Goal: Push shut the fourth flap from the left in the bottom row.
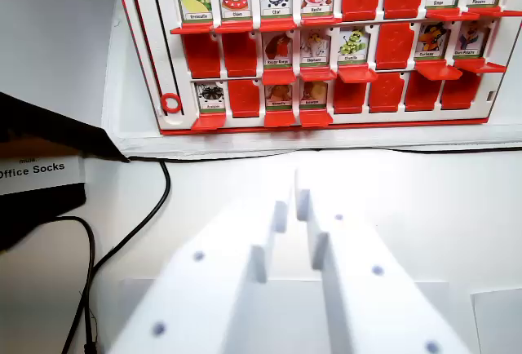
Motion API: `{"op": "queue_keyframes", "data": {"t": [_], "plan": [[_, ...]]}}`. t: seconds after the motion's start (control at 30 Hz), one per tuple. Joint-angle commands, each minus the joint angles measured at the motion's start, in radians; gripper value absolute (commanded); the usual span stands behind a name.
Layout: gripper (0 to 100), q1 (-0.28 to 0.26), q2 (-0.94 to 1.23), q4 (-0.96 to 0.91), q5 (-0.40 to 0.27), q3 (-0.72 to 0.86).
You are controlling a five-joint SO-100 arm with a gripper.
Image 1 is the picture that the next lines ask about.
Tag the black box with white label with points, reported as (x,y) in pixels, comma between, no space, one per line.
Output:
(36,138)

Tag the small white paper sheet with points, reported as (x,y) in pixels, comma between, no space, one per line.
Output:
(497,321)

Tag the red and white game board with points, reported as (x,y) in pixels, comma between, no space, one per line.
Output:
(399,123)

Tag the red plastic flap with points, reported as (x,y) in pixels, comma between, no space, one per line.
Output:
(316,119)

